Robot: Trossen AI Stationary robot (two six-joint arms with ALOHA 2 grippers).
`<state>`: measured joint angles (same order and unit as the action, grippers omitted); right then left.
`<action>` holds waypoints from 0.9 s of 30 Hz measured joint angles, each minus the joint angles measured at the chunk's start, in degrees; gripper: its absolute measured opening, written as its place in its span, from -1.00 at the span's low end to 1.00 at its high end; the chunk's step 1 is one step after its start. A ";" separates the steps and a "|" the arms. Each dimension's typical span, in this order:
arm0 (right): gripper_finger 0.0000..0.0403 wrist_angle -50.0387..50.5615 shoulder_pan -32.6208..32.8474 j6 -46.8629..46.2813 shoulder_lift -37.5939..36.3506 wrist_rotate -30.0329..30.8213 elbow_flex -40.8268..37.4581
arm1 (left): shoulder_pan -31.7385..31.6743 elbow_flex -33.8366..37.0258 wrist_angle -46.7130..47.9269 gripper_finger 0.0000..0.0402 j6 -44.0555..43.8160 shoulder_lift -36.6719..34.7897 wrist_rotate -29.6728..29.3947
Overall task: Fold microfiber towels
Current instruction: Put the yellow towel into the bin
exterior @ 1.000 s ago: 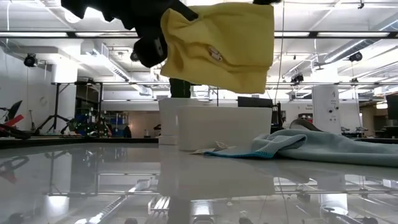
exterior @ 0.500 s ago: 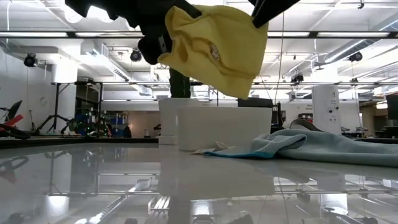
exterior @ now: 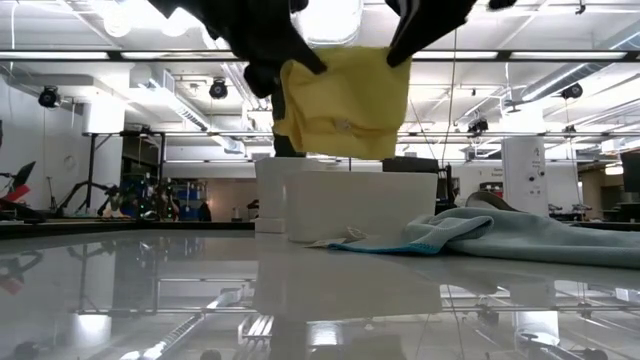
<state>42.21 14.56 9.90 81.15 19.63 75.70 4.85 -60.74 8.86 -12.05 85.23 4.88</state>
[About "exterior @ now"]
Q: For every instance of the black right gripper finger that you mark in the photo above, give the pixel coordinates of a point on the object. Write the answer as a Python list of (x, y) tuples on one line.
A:
[(430, 25), (402, 7)]

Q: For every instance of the round silver ceiling duct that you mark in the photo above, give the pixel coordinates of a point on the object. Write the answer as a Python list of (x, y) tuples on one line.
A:
[(330, 20)]

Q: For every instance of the long black linear ceiling light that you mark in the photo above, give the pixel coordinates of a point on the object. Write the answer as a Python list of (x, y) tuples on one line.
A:
[(75, 55)]

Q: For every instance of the tiny white tag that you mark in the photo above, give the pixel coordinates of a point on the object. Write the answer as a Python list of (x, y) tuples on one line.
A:
[(356, 233)]

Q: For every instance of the thin teal microfiber towel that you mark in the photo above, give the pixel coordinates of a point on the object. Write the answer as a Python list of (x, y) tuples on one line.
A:
[(525, 235)]

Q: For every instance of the black background robot arm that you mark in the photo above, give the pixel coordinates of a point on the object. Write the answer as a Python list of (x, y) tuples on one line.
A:
[(90, 192)]

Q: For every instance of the yellow microfiber towel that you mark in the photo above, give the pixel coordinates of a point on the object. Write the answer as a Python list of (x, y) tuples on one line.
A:
[(350, 110)]

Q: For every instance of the black ceiling spotlight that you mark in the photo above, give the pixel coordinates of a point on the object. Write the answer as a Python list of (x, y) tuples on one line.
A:
[(478, 125)]

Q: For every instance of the white rectangular tag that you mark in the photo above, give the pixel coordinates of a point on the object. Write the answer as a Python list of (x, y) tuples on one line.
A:
[(325, 243)]

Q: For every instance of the white hexagonal plant pot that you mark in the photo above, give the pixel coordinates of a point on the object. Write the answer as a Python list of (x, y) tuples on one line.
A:
[(270, 190)]

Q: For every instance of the slanted grey ceiling duct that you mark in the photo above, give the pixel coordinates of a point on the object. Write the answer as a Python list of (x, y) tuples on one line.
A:
[(560, 80)]

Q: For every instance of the round black ceiling device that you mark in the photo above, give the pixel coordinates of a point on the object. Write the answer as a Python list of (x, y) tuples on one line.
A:
[(218, 89), (48, 96), (571, 91)]

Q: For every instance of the white pillar with outlets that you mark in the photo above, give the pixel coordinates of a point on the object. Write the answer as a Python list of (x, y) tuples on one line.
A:
[(525, 175)]

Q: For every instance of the white plastic bin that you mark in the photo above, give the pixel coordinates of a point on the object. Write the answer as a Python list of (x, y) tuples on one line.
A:
[(360, 205)]

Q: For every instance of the red drawer rack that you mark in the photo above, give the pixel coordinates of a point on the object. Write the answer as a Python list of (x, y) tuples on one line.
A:
[(491, 190)]

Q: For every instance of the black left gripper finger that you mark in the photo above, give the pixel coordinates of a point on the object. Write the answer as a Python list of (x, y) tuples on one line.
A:
[(290, 50), (262, 80)]

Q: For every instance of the dark background monitor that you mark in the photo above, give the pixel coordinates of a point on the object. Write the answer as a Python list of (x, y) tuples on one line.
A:
[(410, 164), (631, 170)]

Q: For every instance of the red angled bar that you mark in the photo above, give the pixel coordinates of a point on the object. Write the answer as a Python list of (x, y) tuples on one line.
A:
[(15, 195)]

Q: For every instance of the seated person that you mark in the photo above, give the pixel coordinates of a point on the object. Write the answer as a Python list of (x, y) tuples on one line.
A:
[(167, 202)]

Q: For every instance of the dark wall monitor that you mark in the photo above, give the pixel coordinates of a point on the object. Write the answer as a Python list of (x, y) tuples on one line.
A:
[(22, 175)]

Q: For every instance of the green cactus plant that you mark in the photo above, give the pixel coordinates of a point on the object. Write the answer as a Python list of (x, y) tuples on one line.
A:
[(287, 147)]

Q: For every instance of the black background station frame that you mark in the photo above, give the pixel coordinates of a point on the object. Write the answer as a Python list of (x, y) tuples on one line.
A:
[(91, 165)]

